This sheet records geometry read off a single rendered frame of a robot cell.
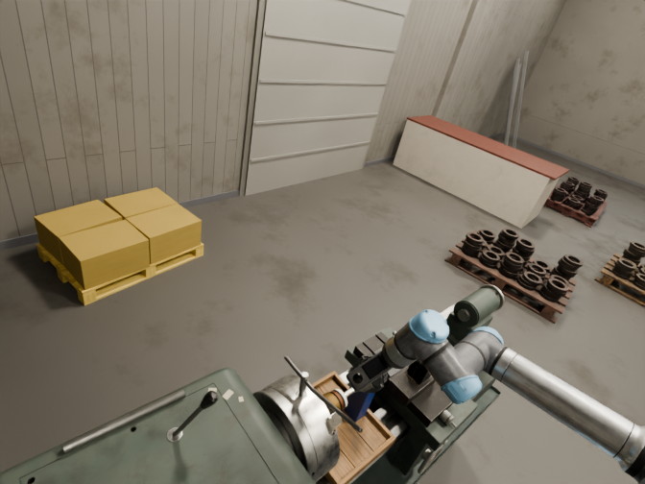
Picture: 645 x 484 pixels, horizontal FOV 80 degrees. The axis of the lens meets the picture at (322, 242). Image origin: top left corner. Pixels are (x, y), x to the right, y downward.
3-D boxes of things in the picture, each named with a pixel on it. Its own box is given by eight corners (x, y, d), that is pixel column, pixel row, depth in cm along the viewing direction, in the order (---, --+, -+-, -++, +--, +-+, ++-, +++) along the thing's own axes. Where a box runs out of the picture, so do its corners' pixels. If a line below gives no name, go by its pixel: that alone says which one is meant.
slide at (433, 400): (427, 427, 150) (431, 421, 147) (352, 352, 174) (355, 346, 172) (451, 405, 161) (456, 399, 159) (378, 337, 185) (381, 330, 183)
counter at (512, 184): (415, 157, 745) (430, 114, 700) (540, 217, 621) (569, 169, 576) (392, 163, 688) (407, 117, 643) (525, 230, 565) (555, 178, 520)
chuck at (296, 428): (301, 514, 115) (315, 449, 100) (246, 436, 134) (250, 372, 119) (310, 506, 117) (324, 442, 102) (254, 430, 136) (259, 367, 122)
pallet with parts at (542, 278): (472, 238, 505) (488, 207, 480) (572, 293, 442) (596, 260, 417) (441, 258, 444) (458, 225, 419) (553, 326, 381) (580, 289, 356)
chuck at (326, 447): (310, 506, 117) (324, 442, 102) (254, 430, 136) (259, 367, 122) (331, 488, 122) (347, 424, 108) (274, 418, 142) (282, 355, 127)
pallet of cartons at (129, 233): (164, 218, 395) (163, 184, 374) (210, 261, 352) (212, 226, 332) (34, 250, 318) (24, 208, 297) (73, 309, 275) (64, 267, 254)
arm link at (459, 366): (498, 373, 81) (463, 330, 85) (473, 399, 74) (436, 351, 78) (473, 386, 87) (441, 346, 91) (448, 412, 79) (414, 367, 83)
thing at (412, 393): (405, 406, 150) (409, 399, 148) (386, 387, 156) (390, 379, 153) (434, 382, 163) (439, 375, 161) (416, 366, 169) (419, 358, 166)
